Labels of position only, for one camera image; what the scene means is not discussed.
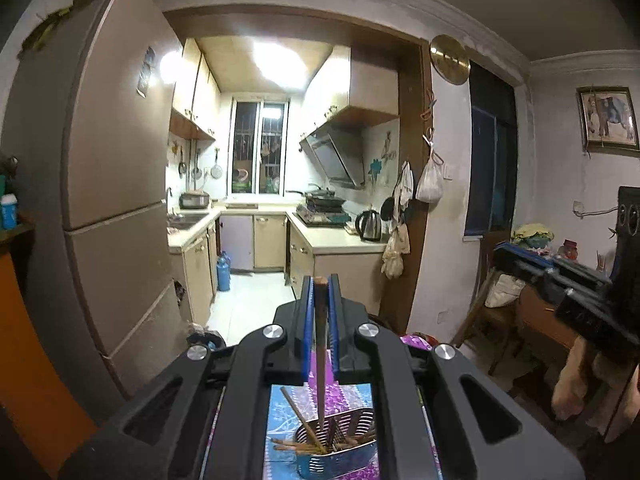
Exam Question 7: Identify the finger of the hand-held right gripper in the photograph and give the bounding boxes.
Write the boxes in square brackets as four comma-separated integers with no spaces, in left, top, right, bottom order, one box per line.
[492,241,617,292]

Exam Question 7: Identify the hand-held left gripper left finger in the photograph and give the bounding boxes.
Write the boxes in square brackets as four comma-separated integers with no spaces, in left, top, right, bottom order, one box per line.
[59,275,316,480]

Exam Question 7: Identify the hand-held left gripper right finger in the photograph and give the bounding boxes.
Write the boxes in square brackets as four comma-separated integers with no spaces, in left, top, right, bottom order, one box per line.
[327,274,586,480]

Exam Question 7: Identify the brown wooden chopstick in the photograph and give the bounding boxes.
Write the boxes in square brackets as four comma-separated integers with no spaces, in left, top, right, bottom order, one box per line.
[312,279,331,426]

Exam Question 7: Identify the bunch of wooden chopsticks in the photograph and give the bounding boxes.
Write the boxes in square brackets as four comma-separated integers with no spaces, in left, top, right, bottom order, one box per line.
[270,385,376,456]

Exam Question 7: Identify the blue utensil holder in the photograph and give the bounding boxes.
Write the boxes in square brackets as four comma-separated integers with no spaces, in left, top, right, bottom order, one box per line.
[292,406,381,480]

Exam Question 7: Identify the person's right hand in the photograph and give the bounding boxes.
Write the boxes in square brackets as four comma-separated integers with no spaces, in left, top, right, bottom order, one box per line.
[551,335,632,433]

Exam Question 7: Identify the white yellow flower bouquet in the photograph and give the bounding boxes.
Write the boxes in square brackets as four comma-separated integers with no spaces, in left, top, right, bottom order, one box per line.
[511,223,556,251]

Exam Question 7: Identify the striped floral tablecloth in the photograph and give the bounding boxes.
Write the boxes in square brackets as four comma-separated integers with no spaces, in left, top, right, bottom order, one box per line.
[200,332,443,480]

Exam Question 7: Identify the dark wooden side table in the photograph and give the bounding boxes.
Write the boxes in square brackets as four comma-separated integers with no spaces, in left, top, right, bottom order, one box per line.
[515,280,601,396]

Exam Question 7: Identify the beige kitchen base cabinets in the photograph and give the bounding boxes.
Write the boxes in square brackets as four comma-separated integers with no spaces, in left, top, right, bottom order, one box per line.
[167,210,388,326]

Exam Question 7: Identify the wooden chair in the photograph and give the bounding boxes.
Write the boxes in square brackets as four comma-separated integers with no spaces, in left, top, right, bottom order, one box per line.
[452,245,521,376]

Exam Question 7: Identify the dark window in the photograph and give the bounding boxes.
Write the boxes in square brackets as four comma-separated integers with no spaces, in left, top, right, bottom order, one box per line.
[464,60,521,238]

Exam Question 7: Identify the beige cloth bags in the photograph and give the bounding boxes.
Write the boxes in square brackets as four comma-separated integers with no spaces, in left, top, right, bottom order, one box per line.
[381,225,412,281]

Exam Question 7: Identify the blue plastic jug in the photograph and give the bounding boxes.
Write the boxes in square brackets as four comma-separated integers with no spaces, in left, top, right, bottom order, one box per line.
[216,251,232,292]

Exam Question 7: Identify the steel electric kettle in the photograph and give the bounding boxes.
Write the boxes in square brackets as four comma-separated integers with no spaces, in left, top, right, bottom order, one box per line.
[355,208,383,242]

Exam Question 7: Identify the white hanging plastic bag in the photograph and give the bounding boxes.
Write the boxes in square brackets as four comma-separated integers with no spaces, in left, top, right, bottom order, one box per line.
[415,150,445,204]

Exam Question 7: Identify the gas stove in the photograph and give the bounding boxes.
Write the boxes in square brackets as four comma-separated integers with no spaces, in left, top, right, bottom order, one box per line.
[295,207,351,226]

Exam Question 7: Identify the beige hanging bag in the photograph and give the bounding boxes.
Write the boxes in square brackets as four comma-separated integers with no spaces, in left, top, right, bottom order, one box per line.
[392,161,416,221]

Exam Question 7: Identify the black wok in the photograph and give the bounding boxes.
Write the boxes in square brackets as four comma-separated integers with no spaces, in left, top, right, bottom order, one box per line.
[287,185,347,208]

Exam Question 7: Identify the steel range hood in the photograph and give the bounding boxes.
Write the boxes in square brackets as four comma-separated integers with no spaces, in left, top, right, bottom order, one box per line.
[299,122,368,188]

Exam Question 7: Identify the kitchen window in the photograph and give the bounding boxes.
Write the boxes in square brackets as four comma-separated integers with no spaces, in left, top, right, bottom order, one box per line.
[227,97,291,196]

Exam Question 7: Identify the beige cabinet above hood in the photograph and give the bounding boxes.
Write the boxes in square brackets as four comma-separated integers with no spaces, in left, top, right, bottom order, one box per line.
[300,45,401,128]

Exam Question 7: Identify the grey brown refrigerator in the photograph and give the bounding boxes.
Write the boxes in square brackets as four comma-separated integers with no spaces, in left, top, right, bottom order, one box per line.
[0,0,183,401]

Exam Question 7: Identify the orange wooden cabinet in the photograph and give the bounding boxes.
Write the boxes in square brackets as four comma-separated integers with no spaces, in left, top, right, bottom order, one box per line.
[0,225,96,478]

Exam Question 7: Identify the kitchen ceiling light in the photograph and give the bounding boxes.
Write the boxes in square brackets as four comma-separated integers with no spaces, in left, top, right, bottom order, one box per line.
[252,40,308,86]

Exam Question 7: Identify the dark fridge sticker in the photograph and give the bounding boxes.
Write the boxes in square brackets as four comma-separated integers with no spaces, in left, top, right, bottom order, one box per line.
[137,47,157,98]

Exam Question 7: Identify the blue white jar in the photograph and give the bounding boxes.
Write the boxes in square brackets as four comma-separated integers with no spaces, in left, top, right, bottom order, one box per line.
[0,194,18,231]

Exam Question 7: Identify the green yellow bundle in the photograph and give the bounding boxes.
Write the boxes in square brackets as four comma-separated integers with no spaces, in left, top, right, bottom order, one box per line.
[20,0,141,53]

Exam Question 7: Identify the white wall cable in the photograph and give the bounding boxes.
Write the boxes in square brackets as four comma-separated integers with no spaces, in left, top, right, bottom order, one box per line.
[572,201,621,219]

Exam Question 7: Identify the framed wall picture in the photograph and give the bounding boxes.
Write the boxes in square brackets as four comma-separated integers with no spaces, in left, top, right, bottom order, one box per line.
[576,86,640,153]

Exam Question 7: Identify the flower wall decal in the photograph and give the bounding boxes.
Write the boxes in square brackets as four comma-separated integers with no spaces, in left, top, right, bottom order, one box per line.
[367,130,398,191]

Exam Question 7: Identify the round gold wall clock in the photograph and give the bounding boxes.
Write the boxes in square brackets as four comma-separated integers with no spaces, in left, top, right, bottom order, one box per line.
[430,34,472,86]

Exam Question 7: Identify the beige wall cabinets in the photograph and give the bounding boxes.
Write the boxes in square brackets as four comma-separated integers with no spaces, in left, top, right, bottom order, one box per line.
[170,37,221,141]

